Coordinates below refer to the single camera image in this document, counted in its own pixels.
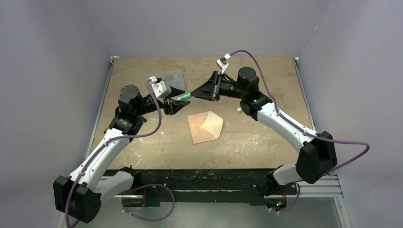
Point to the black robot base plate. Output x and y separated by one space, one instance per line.
148 183

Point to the green white glue stick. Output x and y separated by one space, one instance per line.
184 97

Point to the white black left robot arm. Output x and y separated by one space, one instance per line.
81 194

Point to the clear plastic organizer box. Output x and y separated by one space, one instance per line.
174 78

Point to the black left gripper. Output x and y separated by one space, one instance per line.
173 106

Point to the aluminium frame rail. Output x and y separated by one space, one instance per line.
324 187

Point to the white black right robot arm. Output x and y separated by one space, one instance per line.
316 151

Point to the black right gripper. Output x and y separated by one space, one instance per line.
206 91

